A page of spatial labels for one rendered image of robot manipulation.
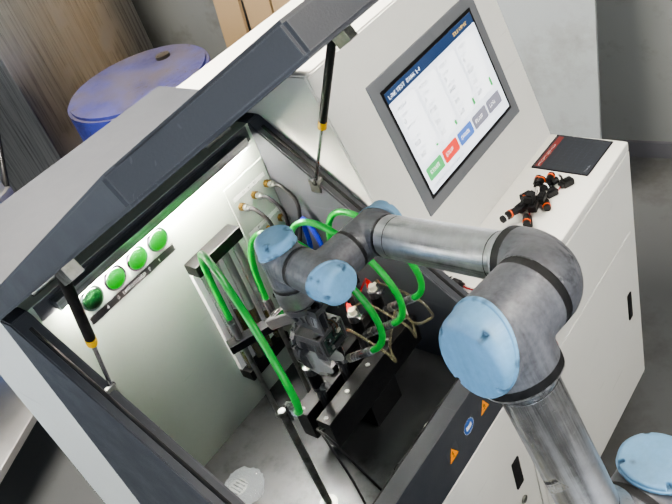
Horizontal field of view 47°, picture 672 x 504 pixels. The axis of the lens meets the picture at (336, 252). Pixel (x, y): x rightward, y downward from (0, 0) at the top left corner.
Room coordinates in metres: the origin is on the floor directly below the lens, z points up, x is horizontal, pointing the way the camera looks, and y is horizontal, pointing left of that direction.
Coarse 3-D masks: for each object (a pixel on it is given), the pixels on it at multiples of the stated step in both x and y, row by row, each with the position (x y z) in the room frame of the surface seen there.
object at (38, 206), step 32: (256, 32) 2.03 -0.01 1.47; (224, 64) 1.90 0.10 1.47; (160, 96) 1.77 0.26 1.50; (128, 128) 1.66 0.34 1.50; (64, 160) 1.62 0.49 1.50; (96, 160) 1.56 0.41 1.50; (32, 192) 1.52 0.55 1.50; (64, 192) 1.46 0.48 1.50; (0, 224) 1.43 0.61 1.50; (32, 224) 1.38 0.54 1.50; (0, 256) 1.30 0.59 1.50; (0, 320) 1.18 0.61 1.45; (0, 352) 1.28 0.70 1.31; (32, 384) 1.25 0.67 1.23; (64, 416) 1.21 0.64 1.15; (64, 448) 1.35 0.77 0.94; (96, 448) 1.18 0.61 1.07; (96, 480) 1.32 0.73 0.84
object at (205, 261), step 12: (204, 252) 1.20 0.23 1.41; (204, 264) 1.27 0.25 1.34; (216, 276) 1.12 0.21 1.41; (216, 288) 1.30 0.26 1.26; (228, 288) 1.08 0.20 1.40; (240, 300) 1.06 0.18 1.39; (228, 312) 1.31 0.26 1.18; (240, 312) 1.04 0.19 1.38; (228, 324) 1.31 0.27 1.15; (252, 324) 1.02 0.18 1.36; (264, 348) 0.99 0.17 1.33; (276, 360) 0.97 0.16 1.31; (276, 372) 0.96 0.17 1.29; (288, 384) 0.95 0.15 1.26; (300, 408) 0.95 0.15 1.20
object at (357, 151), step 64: (384, 0) 1.71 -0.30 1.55; (448, 0) 1.79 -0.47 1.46; (320, 64) 1.51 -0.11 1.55; (384, 64) 1.59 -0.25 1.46; (512, 64) 1.83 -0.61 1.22; (384, 128) 1.52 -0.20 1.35; (512, 128) 1.74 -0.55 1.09; (384, 192) 1.44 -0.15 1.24; (576, 256) 1.41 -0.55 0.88; (576, 320) 1.38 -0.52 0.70; (640, 320) 1.65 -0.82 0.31; (576, 384) 1.35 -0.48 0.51
